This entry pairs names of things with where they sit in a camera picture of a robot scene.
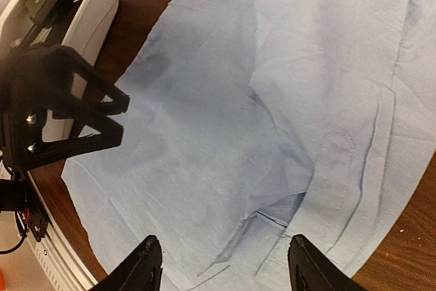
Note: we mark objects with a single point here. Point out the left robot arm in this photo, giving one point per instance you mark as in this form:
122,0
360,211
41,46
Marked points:
45,14

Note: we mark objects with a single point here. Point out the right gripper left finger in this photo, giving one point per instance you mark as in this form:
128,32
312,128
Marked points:
141,270

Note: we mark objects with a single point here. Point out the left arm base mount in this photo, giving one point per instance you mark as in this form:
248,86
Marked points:
19,196

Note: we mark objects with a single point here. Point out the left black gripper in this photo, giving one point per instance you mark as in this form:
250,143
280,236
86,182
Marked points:
34,81

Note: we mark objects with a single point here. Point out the white plastic bin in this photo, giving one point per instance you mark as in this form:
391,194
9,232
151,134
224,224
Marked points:
85,28

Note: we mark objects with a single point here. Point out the light blue long sleeve shirt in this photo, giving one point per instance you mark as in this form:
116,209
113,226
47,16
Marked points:
251,121

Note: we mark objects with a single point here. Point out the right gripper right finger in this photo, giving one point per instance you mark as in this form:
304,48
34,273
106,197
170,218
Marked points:
311,270

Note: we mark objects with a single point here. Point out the aluminium front rail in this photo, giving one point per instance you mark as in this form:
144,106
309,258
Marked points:
57,258

